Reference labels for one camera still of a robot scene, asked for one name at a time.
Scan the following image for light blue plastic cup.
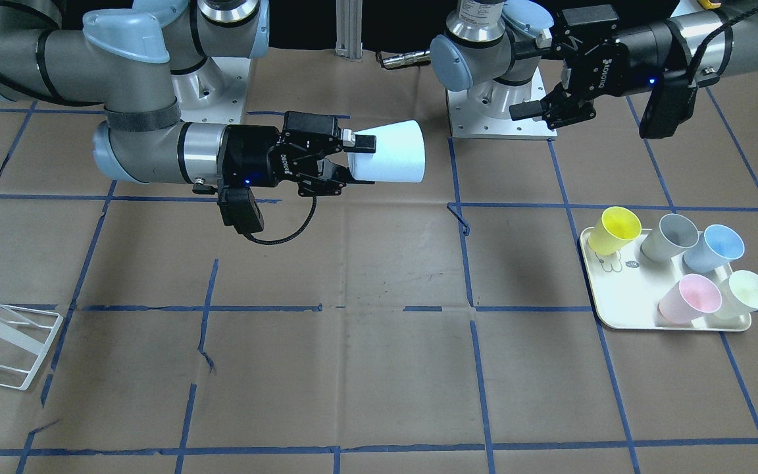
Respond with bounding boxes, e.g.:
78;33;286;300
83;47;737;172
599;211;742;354
347;120;425;182

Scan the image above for aluminium frame post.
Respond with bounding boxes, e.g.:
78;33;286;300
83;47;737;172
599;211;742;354
334;0;364;62

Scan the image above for cream rectangular tray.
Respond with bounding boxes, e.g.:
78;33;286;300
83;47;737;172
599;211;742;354
580;228;751;331

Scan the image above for pink plastic cup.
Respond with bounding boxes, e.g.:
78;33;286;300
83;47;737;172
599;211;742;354
658;274;724;325

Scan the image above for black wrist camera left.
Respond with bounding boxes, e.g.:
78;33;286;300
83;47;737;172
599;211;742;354
640;70;698;139

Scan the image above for pale green plastic cup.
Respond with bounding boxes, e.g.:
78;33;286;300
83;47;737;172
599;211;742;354
714;270;758;320

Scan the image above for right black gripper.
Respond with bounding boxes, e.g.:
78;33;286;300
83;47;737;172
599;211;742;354
218;111;377;197

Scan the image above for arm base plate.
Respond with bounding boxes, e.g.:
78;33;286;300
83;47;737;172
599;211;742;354
446;68;557;140
172;57;253;125

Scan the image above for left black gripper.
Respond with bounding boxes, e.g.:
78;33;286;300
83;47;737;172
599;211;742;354
509;5;672;129

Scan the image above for yellow plastic cup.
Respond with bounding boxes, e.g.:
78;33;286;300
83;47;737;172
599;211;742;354
588;206;643;255

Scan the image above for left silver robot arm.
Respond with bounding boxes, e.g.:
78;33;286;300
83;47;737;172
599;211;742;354
377;1;758;139

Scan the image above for white wire cup rack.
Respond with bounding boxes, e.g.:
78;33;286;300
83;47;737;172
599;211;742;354
0;302;64;391

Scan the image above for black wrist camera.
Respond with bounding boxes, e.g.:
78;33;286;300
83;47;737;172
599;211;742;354
217;186;264;235
640;70;698;139

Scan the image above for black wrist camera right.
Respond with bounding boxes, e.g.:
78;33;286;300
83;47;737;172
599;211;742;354
217;186;264;235

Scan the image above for grey plastic cup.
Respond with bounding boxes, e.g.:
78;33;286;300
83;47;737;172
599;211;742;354
640;213;699;262

